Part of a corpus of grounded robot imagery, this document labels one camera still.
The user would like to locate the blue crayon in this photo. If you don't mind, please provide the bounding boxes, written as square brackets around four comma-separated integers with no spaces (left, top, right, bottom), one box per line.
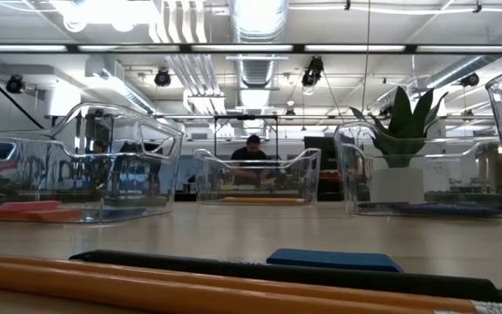
[394,203,502,218]

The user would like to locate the small clear plastic bin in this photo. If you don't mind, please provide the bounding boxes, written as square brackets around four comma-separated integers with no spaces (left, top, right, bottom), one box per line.
[192,147,322,207]

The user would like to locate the black ceiling beam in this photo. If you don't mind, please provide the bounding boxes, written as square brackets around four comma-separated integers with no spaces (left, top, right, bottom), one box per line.
[0,42,502,55]

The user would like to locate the silver ventilation duct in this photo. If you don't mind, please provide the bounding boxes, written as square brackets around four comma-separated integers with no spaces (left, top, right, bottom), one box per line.
[227,0,290,89]

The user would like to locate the blue eraser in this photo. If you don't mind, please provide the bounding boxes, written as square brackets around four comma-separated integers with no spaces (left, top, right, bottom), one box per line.
[265,247,405,275]
[99,206,148,221]

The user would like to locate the snake plant in white pot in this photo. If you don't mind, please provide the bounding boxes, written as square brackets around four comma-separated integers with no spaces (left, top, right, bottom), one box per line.
[348,85,451,205]

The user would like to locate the distant black frame rig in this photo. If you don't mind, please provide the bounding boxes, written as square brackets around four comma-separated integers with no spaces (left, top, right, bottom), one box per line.
[213,113,282,160]

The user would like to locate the thin black cable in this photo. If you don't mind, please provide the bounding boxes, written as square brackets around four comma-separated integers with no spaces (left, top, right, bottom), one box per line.
[0,58,33,131]

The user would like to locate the black pen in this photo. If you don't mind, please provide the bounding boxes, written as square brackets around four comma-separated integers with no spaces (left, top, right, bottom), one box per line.
[67,249,502,306]

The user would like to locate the black ceiling spotlight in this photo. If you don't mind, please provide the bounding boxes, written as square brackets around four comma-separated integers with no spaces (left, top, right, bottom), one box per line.
[458,72,480,87]
[5,73,25,95]
[302,55,325,87]
[153,67,173,87]

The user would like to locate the person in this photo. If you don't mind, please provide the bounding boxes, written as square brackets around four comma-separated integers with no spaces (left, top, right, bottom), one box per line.
[229,133,275,187]

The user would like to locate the pink eraser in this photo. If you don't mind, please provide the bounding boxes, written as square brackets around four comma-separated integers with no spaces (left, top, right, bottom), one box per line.
[0,208,85,223]
[0,199,64,215]

